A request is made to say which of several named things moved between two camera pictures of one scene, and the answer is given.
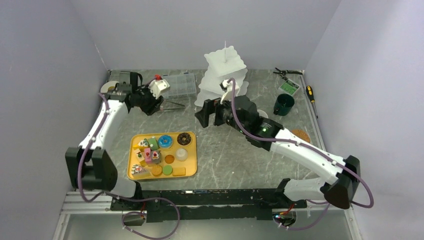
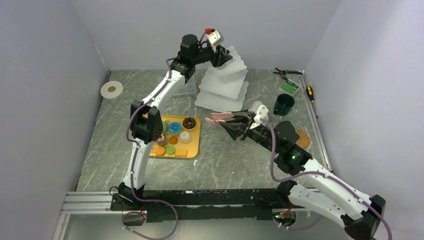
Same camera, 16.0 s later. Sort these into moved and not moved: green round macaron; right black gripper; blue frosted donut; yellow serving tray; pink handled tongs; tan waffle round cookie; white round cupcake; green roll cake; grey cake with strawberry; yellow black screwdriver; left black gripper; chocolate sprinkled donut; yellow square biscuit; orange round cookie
Moved: chocolate sprinkled donut; tan waffle round cookie; yellow serving tray; left black gripper; orange round cookie; green round macaron; pink handled tongs; yellow square biscuit; grey cake with strawberry; white round cupcake; right black gripper; blue frosted donut; green roll cake
Not moved: yellow black screwdriver
